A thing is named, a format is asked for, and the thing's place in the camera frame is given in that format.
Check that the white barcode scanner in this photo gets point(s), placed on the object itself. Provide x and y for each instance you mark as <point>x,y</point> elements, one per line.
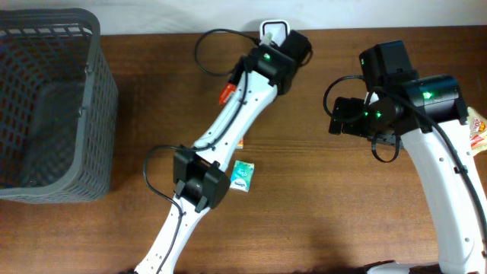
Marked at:
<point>274,31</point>

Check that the teal tissue pack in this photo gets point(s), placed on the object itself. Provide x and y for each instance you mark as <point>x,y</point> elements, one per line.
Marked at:
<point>241,176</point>

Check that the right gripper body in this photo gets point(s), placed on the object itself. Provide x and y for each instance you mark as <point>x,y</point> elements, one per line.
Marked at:
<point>364,117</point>

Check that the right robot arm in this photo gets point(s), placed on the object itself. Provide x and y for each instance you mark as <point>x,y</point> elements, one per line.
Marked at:
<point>428,118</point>

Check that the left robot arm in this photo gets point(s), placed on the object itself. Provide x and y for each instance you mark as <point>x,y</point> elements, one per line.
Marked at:
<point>199,171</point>

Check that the dark grey plastic basket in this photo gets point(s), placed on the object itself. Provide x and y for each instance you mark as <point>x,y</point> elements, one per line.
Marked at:
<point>58,107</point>

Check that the yellow snack bag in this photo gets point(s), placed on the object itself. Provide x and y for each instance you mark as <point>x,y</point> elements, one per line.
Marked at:
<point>477,126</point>

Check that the orange tissue pack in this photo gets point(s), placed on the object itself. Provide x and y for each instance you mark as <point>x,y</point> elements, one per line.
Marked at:
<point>240,144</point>

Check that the red candy bag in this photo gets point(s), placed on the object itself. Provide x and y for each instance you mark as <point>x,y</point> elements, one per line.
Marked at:
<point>226,93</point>

